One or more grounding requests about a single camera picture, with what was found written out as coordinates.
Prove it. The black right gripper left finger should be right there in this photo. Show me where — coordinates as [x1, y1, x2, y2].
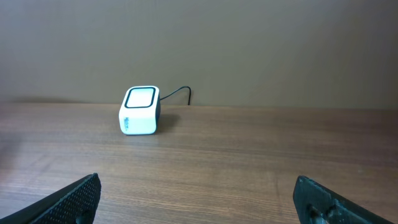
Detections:
[1, 173, 101, 224]

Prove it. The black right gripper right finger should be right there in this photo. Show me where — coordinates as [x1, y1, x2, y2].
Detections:
[293, 175, 392, 224]

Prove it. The white barcode scanner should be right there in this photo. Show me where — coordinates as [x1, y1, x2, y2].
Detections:
[118, 86, 160, 135]

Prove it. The black scanner cable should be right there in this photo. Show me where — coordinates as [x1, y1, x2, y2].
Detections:
[159, 86, 192, 106]

